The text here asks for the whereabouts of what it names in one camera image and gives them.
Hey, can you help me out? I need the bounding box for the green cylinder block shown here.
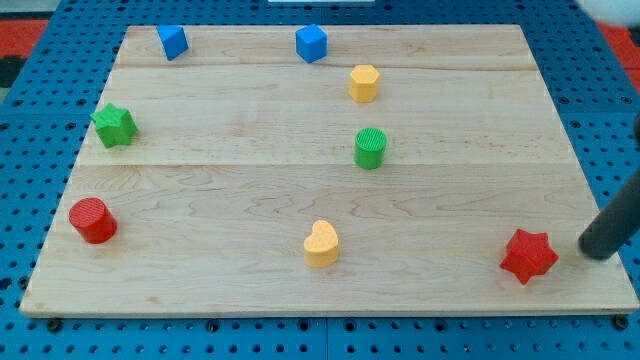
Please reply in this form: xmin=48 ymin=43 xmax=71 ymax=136
xmin=354 ymin=127 xmax=387 ymax=170

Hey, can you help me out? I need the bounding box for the yellow heart block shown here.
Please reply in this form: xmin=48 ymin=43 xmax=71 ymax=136
xmin=303 ymin=220 xmax=339 ymax=268

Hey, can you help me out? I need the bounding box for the blue tilted prism block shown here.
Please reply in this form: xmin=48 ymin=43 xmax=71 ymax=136
xmin=156 ymin=25 xmax=189 ymax=61

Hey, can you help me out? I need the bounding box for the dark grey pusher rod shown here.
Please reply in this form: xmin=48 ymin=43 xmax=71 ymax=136
xmin=578 ymin=170 xmax=639 ymax=261

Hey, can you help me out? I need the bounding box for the red star block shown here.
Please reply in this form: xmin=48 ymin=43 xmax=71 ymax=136
xmin=500 ymin=229 xmax=559 ymax=285

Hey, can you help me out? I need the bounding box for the red cylinder block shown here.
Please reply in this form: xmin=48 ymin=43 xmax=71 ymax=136
xmin=69 ymin=197 xmax=118 ymax=245

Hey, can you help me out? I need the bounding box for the light wooden board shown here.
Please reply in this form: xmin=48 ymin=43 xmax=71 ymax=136
xmin=20 ymin=25 xmax=639 ymax=318

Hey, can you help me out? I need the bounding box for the yellow hexagon block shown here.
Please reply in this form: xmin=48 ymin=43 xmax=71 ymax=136
xmin=349 ymin=64 xmax=380 ymax=103

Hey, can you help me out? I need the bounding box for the blue cube block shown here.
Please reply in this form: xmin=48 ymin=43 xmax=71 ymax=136
xmin=295 ymin=24 xmax=328 ymax=63

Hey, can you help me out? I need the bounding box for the green star block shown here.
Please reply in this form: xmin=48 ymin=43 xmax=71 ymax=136
xmin=90 ymin=103 xmax=138 ymax=148

